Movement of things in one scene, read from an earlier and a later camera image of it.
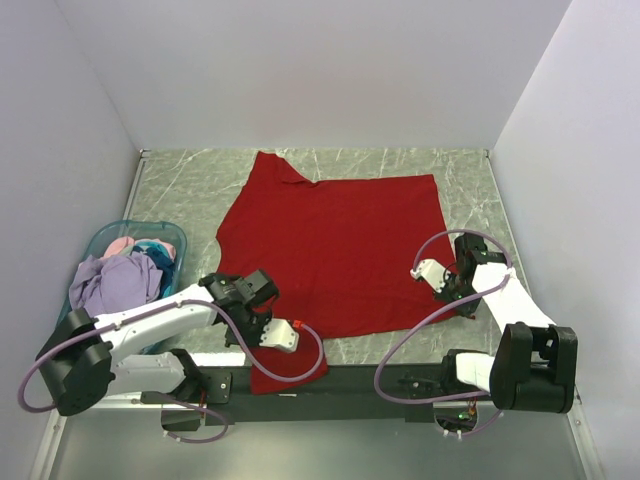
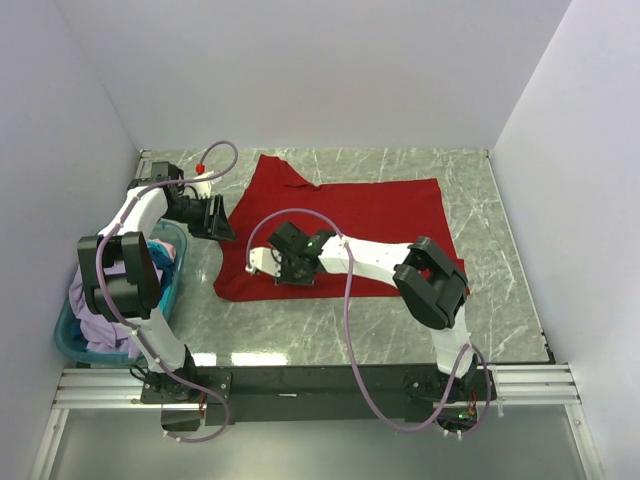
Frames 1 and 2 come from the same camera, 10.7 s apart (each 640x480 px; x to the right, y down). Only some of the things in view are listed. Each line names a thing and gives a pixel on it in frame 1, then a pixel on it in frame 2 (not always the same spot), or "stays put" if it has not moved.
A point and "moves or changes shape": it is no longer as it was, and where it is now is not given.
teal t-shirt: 162,259 stays put
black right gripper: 468,308 to 286,277
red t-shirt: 341,251 moves or changes shape
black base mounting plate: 364,393 stays put
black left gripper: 264,316 to 221,228
